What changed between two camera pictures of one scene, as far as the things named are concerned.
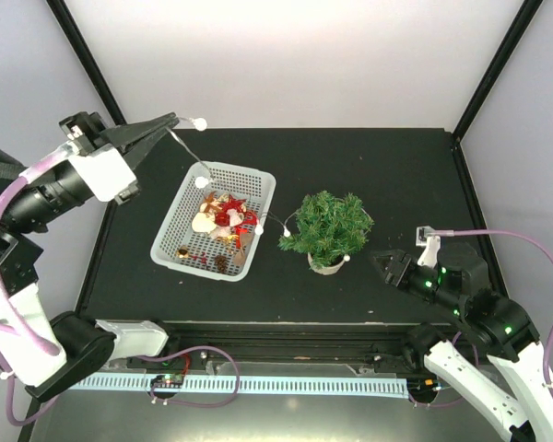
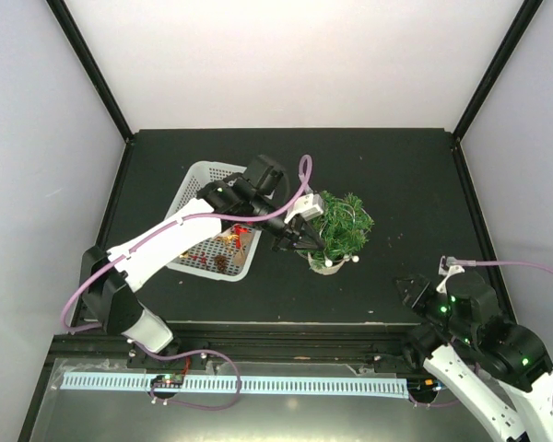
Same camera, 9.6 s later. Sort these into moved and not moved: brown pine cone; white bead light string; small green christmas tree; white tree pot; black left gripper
Moved: black left gripper; white bead light string
Not moved: white tree pot; brown pine cone; small green christmas tree
